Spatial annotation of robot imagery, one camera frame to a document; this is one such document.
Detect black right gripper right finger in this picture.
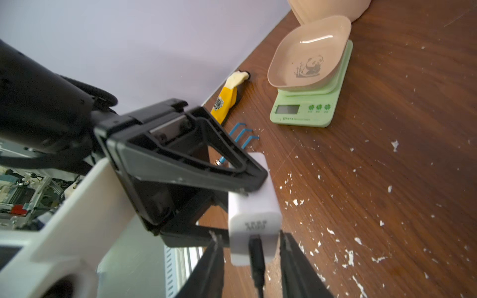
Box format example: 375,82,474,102
279,231,334,298

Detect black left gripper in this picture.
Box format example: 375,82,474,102
94,99,268,248

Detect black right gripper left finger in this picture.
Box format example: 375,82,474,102
175,232,224,298

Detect white USB charger adapter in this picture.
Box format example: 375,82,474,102
227,151,283,267

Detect green electronic kitchen scale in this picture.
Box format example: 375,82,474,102
270,40,354,128

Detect beige panda scale bowl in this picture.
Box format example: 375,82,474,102
267,16,352,91

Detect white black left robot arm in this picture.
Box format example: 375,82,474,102
1,43,268,298

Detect beige flower pot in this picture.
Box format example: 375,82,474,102
288,0,371,25

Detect blue garden fork wooden handle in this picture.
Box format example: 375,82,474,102
229,122,260,149

